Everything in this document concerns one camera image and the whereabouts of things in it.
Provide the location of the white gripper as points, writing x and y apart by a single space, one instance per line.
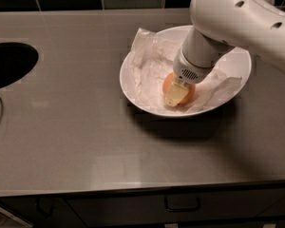
187 69

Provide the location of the orange fruit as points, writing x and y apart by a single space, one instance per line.
176 92

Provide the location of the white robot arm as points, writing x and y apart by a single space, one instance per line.
218 27

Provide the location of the white ceramic bowl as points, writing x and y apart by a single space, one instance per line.
237 64

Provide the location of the white crumpled paper napkin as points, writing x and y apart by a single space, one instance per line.
148 67

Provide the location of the dark cabinet drawer front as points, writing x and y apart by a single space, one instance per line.
161 208

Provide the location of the black oval object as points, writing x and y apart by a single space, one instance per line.
16 61

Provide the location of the black drawer handle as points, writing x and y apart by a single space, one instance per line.
179 204

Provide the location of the black left cabinet handle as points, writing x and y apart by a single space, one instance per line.
44 206

